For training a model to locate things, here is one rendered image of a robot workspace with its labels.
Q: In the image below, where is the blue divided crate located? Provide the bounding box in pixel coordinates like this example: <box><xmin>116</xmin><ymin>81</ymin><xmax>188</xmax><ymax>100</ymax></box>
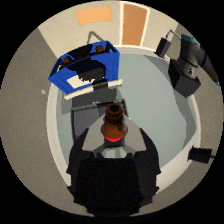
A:
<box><xmin>48</xmin><ymin>40</ymin><xmax>120</xmax><ymax>95</ymax></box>

